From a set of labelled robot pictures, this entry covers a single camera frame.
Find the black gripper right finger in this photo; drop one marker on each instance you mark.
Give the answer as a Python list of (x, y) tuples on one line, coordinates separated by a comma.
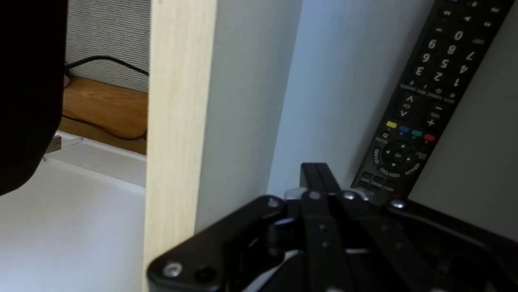
[(389, 244)]

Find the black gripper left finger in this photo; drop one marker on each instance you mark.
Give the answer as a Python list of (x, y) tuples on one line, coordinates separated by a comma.
[(317, 227)]

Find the black TV remote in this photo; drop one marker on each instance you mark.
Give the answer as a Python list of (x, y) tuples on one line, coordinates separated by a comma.
[(431, 91)]

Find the open grey-lined drawer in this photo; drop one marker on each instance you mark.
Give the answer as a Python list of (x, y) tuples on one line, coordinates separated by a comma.
[(178, 107)]

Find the large black blurred object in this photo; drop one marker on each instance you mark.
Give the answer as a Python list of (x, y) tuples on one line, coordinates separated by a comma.
[(26, 81)]

